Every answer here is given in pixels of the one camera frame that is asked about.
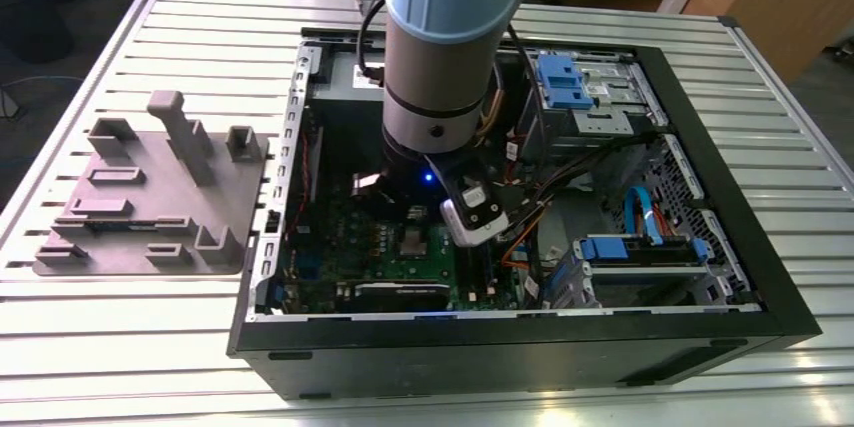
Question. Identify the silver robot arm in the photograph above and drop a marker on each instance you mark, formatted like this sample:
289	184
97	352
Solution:
433	87

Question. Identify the CPU socket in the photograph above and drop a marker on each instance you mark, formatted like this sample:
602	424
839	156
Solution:
429	242

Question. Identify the grey power supply unit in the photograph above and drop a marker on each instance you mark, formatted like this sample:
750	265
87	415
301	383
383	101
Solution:
343	132

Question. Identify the green motherboard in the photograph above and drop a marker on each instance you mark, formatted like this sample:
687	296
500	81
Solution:
443	272

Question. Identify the black RAM slot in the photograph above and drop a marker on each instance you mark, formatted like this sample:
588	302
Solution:
464	272
489	272
471	272
481	272

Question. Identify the graphics card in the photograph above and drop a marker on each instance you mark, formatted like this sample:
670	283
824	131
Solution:
400	297

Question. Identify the blue plastic carrier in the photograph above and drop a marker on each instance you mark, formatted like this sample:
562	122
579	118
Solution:
563	82

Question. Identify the tall silver drive cage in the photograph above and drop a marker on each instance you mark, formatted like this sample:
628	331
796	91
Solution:
600	124

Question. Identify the black disk, blue carrier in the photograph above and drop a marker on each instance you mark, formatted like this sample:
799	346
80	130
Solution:
603	248

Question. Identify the black PC case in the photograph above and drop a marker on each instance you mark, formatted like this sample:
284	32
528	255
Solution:
467	362

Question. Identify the grey parts rack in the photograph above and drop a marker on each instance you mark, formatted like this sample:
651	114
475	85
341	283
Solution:
160	182

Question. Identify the low silver disk bay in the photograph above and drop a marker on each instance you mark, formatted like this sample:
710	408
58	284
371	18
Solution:
654	274

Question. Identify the blue RAM stick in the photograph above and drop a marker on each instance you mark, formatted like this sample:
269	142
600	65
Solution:
120	226

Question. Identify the dark office chair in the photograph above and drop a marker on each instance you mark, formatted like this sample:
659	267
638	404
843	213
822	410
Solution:
40	7

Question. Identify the wooden cabinet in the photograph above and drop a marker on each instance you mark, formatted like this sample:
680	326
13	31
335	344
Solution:
787	7

